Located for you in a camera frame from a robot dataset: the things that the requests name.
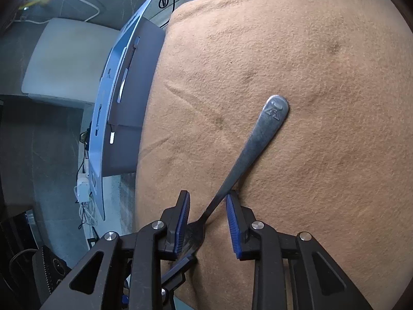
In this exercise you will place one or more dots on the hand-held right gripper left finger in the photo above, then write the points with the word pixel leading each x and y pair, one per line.
pixel 182 224

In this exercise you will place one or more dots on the brown cloth mat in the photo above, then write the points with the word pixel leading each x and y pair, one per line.
pixel 290 55

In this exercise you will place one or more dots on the black perforated device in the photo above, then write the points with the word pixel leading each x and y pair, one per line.
pixel 48 271

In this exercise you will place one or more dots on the metal fork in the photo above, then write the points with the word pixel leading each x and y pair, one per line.
pixel 258 135

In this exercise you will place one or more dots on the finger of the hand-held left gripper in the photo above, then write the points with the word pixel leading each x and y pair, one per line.
pixel 180 269

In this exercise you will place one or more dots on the blue plastic drain basket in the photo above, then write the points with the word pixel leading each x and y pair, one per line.
pixel 135 71

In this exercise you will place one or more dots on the white cutting board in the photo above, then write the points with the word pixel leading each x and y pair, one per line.
pixel 64 64

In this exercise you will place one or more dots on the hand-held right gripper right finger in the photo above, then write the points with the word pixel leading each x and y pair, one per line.
pixel 234 229

